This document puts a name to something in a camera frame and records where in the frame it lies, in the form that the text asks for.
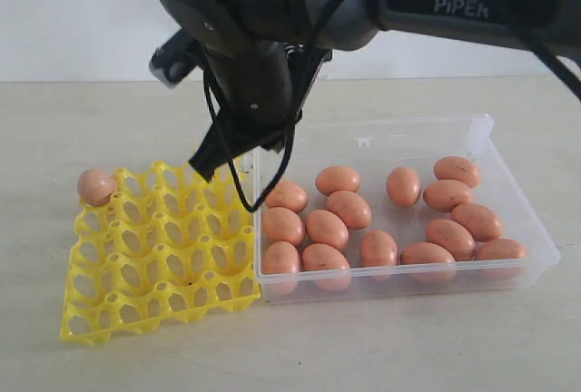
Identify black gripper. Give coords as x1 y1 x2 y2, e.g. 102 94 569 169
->
189 42 332 182

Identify brown egg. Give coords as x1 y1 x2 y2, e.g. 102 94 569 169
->
433 156 481 188
426 219 476 261
77 169 118 207
326 191 372 230
315 165 360 196
302 243 351 291
450 202 503 242
262 207 305 246
305 210 349 251
264 181 308 213
386 167 421 208
399 242 456 284
261 241 301 295
475 239 527 280
423 180 472 212
359 230 399 268

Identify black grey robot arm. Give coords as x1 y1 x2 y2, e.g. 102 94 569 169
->
150 0 580 180

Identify yellow plastic egg tray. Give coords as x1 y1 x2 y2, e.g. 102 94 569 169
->
60 157 261 345

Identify clear plastic box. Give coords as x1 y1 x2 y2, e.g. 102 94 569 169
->
256 114 560 304

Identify black cable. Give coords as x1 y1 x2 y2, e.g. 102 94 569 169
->
202 0 581 214

